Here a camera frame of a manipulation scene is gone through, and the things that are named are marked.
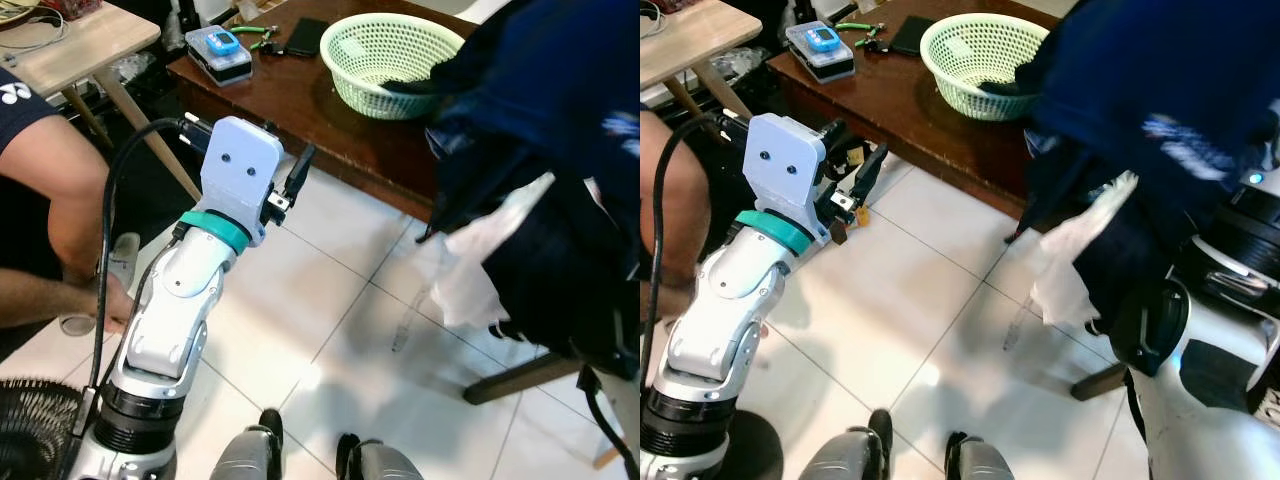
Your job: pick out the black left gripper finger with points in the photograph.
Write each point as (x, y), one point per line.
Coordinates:
(302, 170)
(873, 178)

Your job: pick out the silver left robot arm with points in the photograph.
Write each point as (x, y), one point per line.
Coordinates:
(730, 320)
(170, 320)

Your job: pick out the dark brown wooden table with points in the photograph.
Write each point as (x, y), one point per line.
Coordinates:
(300, 110)
(900, 110)

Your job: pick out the light green plastic basket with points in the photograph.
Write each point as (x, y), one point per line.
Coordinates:
(380, 100)
(975, 100)

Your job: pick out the black phone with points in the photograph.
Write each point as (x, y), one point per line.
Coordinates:
(305, 38)
(912, 35)

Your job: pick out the blue and white box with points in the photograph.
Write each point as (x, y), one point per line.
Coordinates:
(820, 55)
(218, 60)

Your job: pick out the clear plastic cup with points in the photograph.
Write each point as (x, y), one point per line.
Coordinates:
(125, 255)

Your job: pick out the person in navy clothes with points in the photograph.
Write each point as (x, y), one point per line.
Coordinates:
(60, 180)
(670, 200)

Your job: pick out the white crumpled cloth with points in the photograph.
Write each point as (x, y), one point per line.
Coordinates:
(1075, 270)
(480, 270)

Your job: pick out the light wooden table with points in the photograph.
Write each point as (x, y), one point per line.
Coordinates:
(700, 40)
(80, 40)

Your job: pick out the grey robot left leg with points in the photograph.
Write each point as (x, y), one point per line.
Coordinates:
(245, 460)
(850, 460)

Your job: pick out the grey robot leg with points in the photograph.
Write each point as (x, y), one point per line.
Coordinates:
(850, 460)
(385, 465)
(245, 460)
(980, 465)

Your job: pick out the grey robot right leg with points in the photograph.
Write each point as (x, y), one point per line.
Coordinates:
(980, 465)
(385, 465)

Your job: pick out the black floor fan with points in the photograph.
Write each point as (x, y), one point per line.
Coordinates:
(40, 430)

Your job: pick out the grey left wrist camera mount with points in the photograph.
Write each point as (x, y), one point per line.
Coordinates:
(785, 170)
(240, 170)

